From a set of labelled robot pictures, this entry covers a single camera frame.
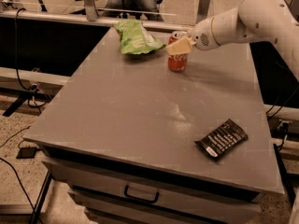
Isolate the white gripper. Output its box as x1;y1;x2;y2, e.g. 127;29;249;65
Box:
165;19;220;55

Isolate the red coke can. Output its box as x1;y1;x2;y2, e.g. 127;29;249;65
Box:
168;31;188;72

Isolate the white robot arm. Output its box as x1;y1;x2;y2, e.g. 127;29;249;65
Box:
166;0;299;80

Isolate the green chip bag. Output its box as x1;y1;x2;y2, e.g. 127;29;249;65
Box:
114;20;165;55

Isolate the person in jeans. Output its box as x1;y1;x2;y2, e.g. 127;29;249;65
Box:
103;0;163;21

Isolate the black snack packet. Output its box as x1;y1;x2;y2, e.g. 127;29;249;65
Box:
195;119;248;161

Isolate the metal railing beam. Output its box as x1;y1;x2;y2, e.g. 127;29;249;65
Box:
0;10;193;33

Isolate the grey drawer cabinet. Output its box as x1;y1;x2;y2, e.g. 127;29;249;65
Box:
43;147;260;224

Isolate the black power adapter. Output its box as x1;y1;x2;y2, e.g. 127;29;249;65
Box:
17;147;37;159

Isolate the black table leg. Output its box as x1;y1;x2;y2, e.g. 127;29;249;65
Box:
29;172;52;224

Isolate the right metal bracket post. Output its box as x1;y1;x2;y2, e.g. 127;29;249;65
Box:
196;0;211;22

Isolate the metal bracket post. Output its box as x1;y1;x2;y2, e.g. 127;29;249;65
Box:
83;0;98;21
196;0;211;22

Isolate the left metal bracket post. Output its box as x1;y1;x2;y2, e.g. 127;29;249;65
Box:
83;0;98;21

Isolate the black hanging cable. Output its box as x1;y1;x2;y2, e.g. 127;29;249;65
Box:
14;7;48;110

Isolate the black drawer handle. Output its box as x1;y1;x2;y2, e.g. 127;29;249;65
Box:
123;185;160;204

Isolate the black floor cable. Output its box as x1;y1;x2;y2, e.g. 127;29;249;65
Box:
0;156;36;210

